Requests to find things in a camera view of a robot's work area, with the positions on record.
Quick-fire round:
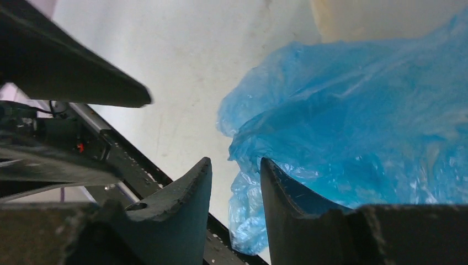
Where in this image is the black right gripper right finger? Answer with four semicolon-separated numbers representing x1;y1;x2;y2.
260;158;467;264

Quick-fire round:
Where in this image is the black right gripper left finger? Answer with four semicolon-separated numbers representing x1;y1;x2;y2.
98;157;212;264

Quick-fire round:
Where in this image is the blue translucent trash bag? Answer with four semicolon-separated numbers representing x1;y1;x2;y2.
216;10;467;255

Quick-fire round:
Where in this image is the yellowish translucent trash bag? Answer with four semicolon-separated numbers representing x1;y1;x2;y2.
310;0;467;43

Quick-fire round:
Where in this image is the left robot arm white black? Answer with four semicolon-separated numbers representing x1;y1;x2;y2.
1;1;152;108

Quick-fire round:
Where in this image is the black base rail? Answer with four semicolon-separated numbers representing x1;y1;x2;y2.
1;100;263;264

